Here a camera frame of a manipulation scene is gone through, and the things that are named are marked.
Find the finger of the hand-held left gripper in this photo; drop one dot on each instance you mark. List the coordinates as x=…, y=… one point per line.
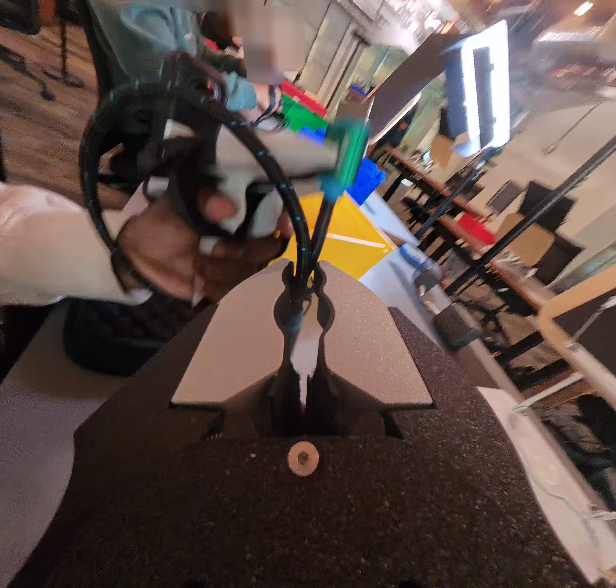
x=288, y=160

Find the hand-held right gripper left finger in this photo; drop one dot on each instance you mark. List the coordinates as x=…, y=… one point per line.
x=236, y=352

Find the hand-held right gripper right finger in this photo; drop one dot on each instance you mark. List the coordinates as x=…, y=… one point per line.
x=375, y=352

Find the yellow plastic bin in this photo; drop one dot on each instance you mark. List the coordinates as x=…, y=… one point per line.
x=351, y=222

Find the person's left forearm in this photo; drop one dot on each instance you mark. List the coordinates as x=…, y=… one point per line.
x=48, y=241

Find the person's left hand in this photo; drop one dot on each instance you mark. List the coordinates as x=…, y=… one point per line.
x=163, y=251

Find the green plastic bin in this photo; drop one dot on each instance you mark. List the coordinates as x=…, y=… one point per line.
x=303, y=116

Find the red plastic bin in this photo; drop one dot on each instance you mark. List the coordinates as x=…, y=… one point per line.
x=303, y=95
x=476, y=227

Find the blue plastic bin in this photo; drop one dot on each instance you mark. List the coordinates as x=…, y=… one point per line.
x=368, y=179

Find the dark box device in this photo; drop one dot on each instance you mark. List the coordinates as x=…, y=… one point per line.
x=457, y=328

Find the grey charger block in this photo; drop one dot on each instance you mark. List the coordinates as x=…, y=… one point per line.
x=428, y=275

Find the blue tape roll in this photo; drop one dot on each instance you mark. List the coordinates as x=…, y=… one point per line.
x=414, y=256

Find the black quilted wrist rest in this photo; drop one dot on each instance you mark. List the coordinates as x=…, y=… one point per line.
x=120, y=338

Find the wooden chair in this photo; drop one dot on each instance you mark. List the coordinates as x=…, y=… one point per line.
x=442, y=150
x=529, y=241

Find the black tripod light stand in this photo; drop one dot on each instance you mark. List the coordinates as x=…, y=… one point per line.
x=457, y=189
x=529, y=217

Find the tablet with stand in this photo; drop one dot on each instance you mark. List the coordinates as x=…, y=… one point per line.
x=505, y=197

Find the led light panel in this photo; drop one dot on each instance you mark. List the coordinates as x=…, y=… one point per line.
x=481, y=88

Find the black monitor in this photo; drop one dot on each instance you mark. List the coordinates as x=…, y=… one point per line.
x=548, y=205

